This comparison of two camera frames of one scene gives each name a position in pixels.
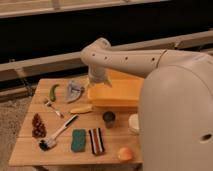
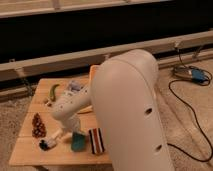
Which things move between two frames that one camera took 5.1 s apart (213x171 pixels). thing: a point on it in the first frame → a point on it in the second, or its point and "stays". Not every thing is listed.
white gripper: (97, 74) → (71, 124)
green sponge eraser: (78, 142) stays
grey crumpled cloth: (74, 91) stays
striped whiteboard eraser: (96, 141) stays
